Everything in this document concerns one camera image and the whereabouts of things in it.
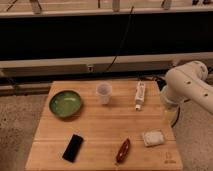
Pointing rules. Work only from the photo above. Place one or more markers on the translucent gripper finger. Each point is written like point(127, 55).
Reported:
point(170, 115)

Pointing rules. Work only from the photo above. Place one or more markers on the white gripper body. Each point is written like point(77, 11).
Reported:
point(169, 98)

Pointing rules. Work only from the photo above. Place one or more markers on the translucent white cup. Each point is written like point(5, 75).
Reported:
point(104, 91)

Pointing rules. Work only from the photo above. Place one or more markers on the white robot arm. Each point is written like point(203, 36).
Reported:
point(186, 82)

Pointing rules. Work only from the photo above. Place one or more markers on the green ceramic bowl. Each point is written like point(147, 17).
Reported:
point(65, 103)

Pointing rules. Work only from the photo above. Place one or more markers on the white square sponge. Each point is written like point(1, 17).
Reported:
point(153, 138)

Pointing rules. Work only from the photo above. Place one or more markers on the white tube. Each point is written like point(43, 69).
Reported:
point(140, 95)

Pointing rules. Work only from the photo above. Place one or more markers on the dark red oblong object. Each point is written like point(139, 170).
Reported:
point(123, 151)

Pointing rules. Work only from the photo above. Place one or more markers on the wooden board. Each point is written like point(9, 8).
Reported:
point(104, 129)

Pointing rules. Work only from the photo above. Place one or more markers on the black smartphone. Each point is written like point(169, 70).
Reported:
point(73, 148)

